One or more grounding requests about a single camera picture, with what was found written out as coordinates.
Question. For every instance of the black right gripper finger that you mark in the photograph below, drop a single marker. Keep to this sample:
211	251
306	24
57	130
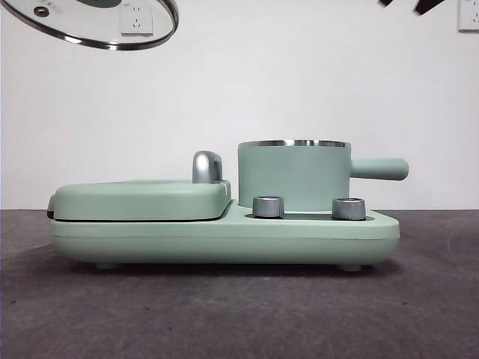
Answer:
385	2
426	5

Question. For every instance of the glass pot lid green knob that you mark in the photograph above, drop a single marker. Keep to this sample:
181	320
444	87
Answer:
75	22

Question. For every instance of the silver control knob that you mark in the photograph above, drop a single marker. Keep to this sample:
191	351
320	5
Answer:
268	206
348	208

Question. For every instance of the mint green breakfast machine base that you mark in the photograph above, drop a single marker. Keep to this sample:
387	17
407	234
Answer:
112	241

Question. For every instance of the white wall socket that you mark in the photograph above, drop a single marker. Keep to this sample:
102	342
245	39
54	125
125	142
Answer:
136	22
469	16

